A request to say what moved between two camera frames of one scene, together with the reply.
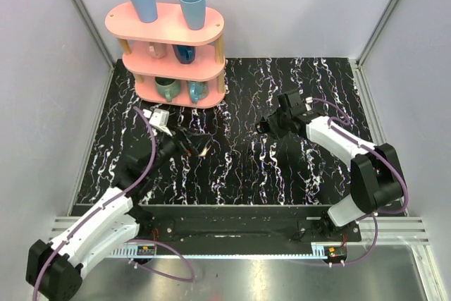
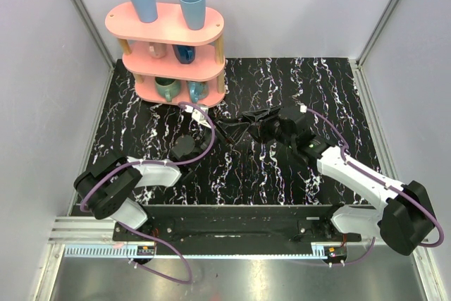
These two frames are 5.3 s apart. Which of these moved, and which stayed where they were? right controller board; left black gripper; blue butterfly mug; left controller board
Moved: left black gripper
Stayed: left controller board; right controller board; blue butterfly mug
